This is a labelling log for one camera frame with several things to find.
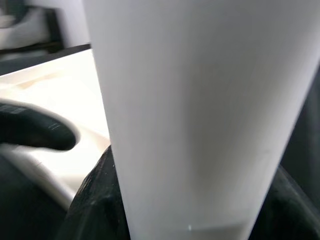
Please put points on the black table cloth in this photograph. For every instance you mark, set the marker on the black table cloth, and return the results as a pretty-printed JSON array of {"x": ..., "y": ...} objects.
[{"x": 307, "y": 130}]

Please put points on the white plastic table leg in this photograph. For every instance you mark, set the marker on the white plastic table leg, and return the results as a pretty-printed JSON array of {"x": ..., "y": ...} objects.
[{"x": 200, "y": 100}]

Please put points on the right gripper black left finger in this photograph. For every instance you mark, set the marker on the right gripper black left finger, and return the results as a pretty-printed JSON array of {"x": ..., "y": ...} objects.
[{"x": 100, "y": 200}]

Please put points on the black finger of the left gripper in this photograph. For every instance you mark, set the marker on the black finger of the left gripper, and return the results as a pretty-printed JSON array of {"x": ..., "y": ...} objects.
[{"x": 37, "y": 127}]

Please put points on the white plastic children table top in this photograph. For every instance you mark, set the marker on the white plastic children table top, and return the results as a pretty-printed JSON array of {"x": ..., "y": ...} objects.
[{"x": 50, "y": 87}]

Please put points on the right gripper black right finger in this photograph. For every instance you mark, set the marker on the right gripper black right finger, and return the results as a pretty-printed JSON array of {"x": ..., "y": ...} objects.
[{"x": 295, "y": 215}]

